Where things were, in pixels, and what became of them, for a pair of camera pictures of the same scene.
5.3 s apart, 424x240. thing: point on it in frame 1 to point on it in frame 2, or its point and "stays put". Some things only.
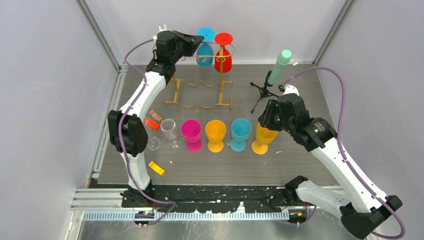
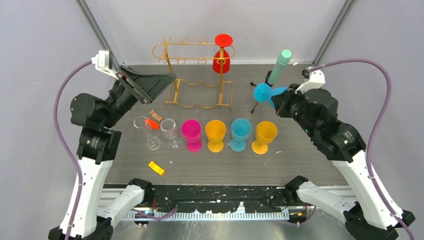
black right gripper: [266, 119] to [280, 101]
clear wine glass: [168, 127] stays put
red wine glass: [223, 39] stays put
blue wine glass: [240, 129] stays put
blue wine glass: [204, 52] to [263, 92]
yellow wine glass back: [264, 136] stays put
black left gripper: [192, 43] to [146, 87]
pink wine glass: [191, 130] stays put
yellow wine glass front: [215, 131] stays put
